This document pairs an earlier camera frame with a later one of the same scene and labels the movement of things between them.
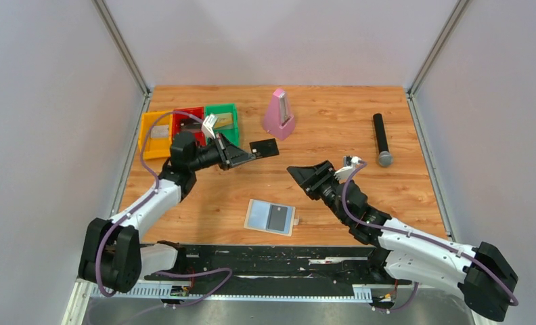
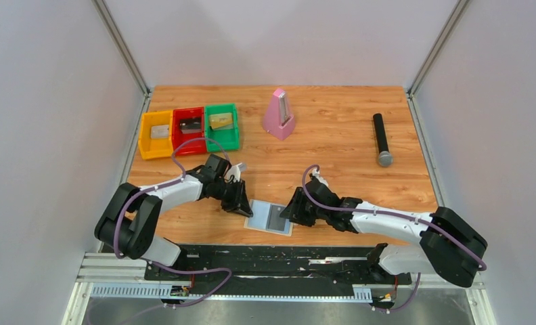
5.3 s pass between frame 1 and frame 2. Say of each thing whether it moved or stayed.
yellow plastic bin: stayed
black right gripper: moved
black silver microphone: stayed
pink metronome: stayed
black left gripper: moved
